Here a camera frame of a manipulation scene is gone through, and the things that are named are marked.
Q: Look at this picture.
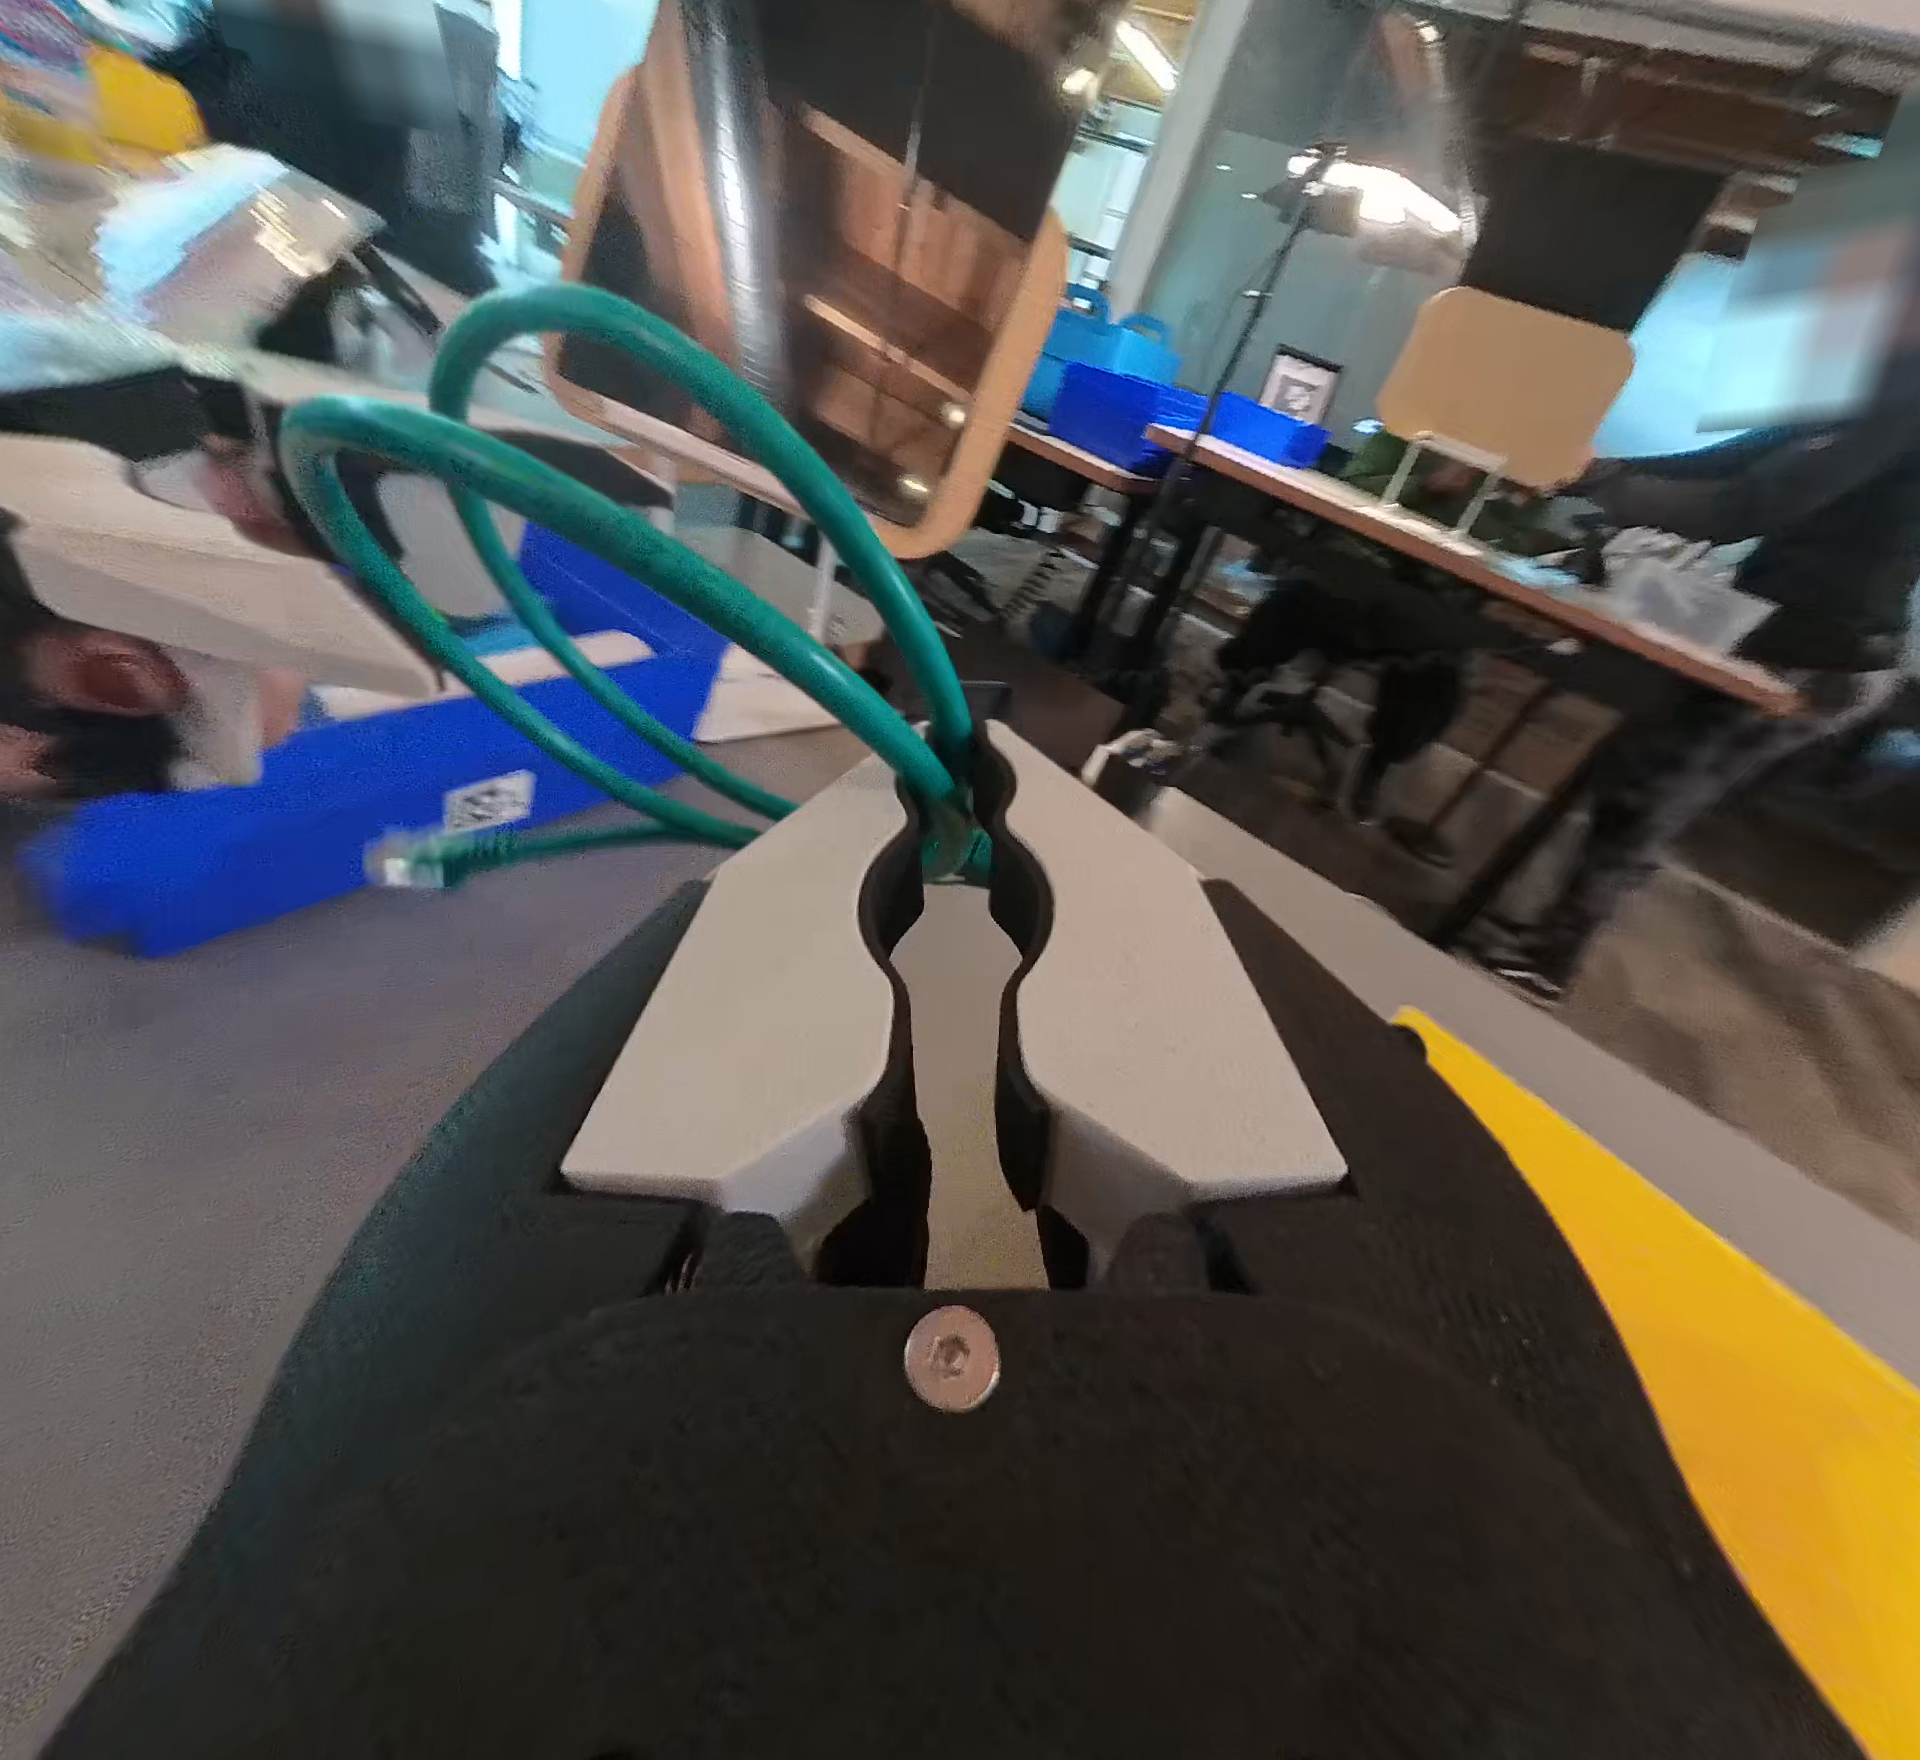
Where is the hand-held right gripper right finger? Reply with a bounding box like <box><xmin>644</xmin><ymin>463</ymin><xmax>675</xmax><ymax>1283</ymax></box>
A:
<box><xmin>982</xmin><ymin>722</ymin><xmax>1348</xmax><ymax>1289</ymax></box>

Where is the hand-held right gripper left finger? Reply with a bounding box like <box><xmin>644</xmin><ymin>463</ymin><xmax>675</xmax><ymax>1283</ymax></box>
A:
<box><xmin>559</xmin><ymin>751</ymin><xmax>928</xmax><ymax>1289</ymax></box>

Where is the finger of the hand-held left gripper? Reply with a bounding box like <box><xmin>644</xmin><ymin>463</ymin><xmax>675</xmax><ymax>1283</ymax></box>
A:
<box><xmin>0</xmin><ymin>437</ymin><xmax>448</xmax><ymax>700</ymax></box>
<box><xmin>239</xmin><ymin>354</ymin><xmax>680</xmax><ymax>625</ymax></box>

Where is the blue bin with marker label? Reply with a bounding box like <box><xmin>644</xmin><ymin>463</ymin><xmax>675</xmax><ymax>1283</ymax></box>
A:
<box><xmin>16</xmin><ymin>522</ymin><xmax>736</xmax><ymax>960</ymax></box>

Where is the green network cable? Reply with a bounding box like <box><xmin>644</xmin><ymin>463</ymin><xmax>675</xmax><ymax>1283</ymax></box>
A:
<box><xmin>277</xmin><ymin>282</ymin><xmax>999</xmax><ymax>890</ymax></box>

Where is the yellow storage bin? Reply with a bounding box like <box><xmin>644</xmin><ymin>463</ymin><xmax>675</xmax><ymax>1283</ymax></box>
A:
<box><xmin>1391</xmin><ymin>1006</ymin><xmax>1920</xmax><ymax>1760</ymax></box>

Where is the person's left hand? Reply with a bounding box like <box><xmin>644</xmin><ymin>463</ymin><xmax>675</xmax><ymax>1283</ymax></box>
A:
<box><xmin>0</xmin><ymin>631</ymin><xmax>212</xmax><ymax>802</ymax></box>

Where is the black office chair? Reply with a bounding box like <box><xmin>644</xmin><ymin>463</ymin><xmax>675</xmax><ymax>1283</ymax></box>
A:
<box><xmin>1213</xmin><ymin>558</ymin><xmax>1481</xmax><ymax>864</ymax></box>

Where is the wooden desk with black legs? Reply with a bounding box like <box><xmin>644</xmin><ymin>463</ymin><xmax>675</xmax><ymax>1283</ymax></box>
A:
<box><xmin>1145</xmin><ymin>421</ymin><xmax>1802</xmax><ymax>981</ymax></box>

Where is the grey desk with black legs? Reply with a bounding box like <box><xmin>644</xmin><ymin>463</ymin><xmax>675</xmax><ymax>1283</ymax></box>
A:
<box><xmin>1002</xmin><ymin>417</ymin><xmax>1176</xmax><ymax>625</ymax></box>

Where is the stack of blue bins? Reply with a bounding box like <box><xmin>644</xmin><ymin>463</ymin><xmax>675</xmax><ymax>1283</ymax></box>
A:
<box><xmin>1051</xmin><ymin>364</ymin><xmax>1333</xmax><ymax>474</ymax></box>

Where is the black tripod stand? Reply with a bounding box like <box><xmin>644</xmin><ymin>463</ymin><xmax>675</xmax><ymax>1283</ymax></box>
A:
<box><xmin>1192</xmin><ymin>139</ymin><xmax>1358</xmax><ymax>443</ymax></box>

